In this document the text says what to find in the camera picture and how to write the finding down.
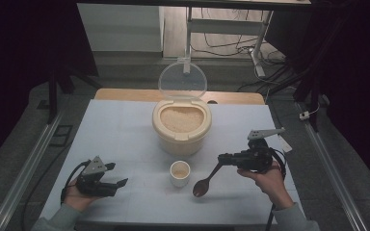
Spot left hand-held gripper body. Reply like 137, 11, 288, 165
75, 155, 118, 197

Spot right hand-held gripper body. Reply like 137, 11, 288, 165
234, 127, 287, 173

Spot brown wooden spoon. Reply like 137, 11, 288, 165
192, 162, 225, 198

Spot cream plastic rice container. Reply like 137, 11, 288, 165
151, 57, 213, 157

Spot white cup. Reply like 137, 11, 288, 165
169, 160, 192, 189

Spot rice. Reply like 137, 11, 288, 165
159, 106, 205, 134

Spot person's left hand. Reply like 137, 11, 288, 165
63, 179, 102, 213

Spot person's right hand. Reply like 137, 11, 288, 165
236, 160, 295, 210

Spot white table sheet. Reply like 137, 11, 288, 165
40, 99, 304, 225

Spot wooden table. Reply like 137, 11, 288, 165
94, 88, 266, 106

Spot black stand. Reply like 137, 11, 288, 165
46, 68, 104, 125

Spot dark curtain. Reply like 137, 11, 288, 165
264, 0, 370, 195
0, 0, 100, 174

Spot white cabinet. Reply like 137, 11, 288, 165
76, 3, 164, 53

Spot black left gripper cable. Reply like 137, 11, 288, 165
60, 159, 92, 205

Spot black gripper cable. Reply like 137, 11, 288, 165
60, 159, 92, 205
264, 147, 287, 231

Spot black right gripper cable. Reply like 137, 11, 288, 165
264, 147, 287, 231

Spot aluminium rail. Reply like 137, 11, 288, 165
297, 102, 370, 231
0, 109, 64, 231

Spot black floor cables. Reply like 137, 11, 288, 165
191, 8, 298, 94

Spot white desk frame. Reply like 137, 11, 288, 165
182, 6, 275, 78

